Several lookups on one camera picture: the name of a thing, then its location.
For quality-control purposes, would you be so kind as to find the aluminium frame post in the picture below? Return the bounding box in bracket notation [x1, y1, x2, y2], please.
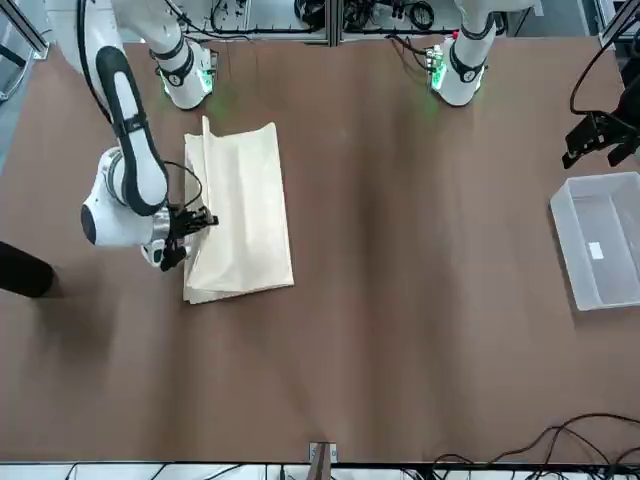
[0, 0, 51, 61]
[594, 0, 640, 51]

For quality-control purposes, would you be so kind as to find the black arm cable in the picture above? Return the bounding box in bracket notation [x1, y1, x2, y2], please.
[569, 19, 624, 117]
[162, 159, 204, 214]

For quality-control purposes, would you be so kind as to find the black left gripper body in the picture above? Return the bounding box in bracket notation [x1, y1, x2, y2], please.
[592, 74, 640, 151]

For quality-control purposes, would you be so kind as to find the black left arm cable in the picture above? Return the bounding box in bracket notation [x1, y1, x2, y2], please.
[569, 19, 624, 117]

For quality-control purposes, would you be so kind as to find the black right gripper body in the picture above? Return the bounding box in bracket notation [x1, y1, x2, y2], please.
[159, 205, 197, 272]

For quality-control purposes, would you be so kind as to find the beige tablecloth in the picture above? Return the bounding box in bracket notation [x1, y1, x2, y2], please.
[182, 115, 296, 305]

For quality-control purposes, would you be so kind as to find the aluminium camera post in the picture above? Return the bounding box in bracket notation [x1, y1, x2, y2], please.
[307, 441, 338, 480]

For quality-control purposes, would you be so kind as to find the translucent plastic bin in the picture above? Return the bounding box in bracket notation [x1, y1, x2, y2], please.
[549, 171, 640, 312]

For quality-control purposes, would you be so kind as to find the aluminium frame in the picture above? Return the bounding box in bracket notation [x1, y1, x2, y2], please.
[199, 0, 461, 47]

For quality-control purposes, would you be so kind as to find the dark brown vase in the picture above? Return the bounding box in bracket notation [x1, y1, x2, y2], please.
[0, 240, 55, 300]

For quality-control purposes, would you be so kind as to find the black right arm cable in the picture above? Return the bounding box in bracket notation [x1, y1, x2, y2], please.
[162, 159, 204, 214]

